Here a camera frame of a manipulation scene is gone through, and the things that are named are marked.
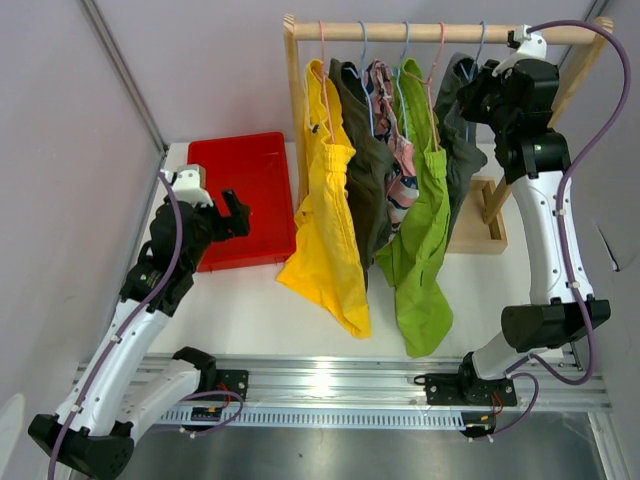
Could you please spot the grey slotted cable duct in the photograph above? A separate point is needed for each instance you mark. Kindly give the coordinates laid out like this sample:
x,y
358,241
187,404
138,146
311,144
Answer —
x,y
411,419

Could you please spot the red plastic tray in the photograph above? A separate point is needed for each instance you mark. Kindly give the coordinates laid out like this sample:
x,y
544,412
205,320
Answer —
x,y
254,168

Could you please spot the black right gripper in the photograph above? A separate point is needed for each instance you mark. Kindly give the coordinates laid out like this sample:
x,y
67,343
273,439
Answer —
x,y
469,96

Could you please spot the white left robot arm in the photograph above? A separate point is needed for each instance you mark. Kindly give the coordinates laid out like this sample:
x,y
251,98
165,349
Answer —
x,y
94,431

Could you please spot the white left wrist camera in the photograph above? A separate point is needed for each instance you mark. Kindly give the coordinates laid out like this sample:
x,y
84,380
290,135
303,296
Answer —
x,y
188,185

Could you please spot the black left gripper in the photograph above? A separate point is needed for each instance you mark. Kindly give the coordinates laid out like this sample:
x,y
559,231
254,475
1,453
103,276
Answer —
x,y
235,225

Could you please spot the pink patterned shorts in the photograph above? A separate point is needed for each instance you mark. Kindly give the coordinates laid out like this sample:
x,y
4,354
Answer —
x,y
401,186

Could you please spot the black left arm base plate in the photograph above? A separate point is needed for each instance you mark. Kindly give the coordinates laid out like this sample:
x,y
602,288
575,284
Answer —
x,y
228,380

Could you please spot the wooden clothes rack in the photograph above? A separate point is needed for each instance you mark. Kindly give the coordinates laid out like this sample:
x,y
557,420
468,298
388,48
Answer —
x,y
481,228

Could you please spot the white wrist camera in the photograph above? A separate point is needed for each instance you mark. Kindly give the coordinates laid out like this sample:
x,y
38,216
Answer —
x,y
188,185
524,45

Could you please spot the aluminium mounting rail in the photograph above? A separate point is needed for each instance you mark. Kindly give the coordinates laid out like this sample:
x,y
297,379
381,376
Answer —
x,y
372,383

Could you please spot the dark olive shorts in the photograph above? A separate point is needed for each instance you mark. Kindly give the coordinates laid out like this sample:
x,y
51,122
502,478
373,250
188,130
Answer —
x,y
368,168

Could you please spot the grey aluminium frame post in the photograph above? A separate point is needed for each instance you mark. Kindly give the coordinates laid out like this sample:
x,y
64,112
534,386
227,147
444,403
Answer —
x,y
108,43

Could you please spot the grey shorts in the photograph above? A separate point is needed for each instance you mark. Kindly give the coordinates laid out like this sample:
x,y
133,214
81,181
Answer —
x,y
457,136

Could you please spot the lime green shorts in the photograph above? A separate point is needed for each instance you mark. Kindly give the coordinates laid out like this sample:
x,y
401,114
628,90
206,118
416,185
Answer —
x,y
413,259

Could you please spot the yellow shorts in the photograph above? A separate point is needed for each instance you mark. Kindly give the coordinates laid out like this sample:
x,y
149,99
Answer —
x,y
325,267

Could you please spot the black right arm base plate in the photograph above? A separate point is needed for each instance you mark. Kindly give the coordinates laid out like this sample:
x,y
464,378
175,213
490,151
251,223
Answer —
x,y
453,390

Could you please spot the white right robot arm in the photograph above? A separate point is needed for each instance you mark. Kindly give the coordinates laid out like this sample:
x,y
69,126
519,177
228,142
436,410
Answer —
x,y
515,100

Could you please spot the blue hanger of olive shorts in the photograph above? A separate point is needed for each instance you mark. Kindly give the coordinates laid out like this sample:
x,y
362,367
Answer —
x,y
362,77

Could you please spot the pink hanger of yellow shorts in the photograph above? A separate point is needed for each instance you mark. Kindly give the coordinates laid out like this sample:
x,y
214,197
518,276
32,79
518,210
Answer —
x,y
324,80

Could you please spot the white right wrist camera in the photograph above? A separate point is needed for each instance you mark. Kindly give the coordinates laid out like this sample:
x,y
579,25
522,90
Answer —
x,y
524,45

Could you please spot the blue hanger of grey shorts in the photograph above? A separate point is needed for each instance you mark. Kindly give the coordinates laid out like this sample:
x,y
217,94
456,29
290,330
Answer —
x,y
472,72

